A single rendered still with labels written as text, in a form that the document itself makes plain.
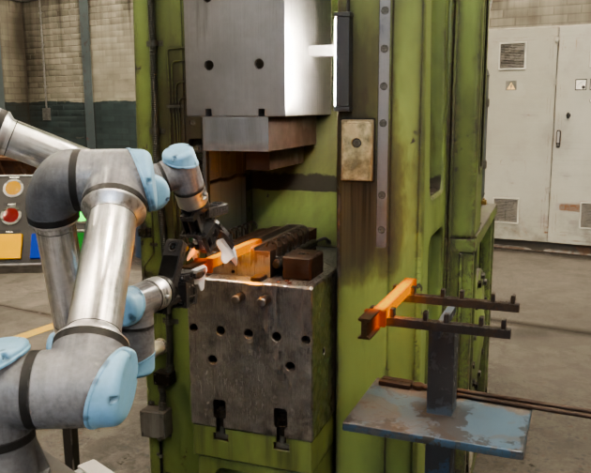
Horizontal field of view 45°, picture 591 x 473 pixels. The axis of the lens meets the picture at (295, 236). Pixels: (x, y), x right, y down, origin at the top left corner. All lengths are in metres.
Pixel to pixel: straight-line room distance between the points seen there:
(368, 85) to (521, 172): 5.24
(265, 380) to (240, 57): 0.90
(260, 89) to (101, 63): 8.79
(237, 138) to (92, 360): 1.06
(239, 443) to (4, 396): 1.17
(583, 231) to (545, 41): 1.77
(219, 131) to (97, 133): 8.82
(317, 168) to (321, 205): 0.13
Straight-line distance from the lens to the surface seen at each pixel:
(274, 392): 2.07
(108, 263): 1.21
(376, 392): 1.87
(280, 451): 2.14
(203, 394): 2.17
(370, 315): 1.52
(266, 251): 2.02
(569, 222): 7.17
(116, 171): 1.32
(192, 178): 1.68
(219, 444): 2.21
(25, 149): 1.52
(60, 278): 1.47
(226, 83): 2.03
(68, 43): 11.18
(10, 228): 2.20
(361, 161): 2.02
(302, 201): 2.47
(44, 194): 1.37
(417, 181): 2.02
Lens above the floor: 1.39
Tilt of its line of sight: 10 degrees down
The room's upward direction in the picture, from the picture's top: straight up
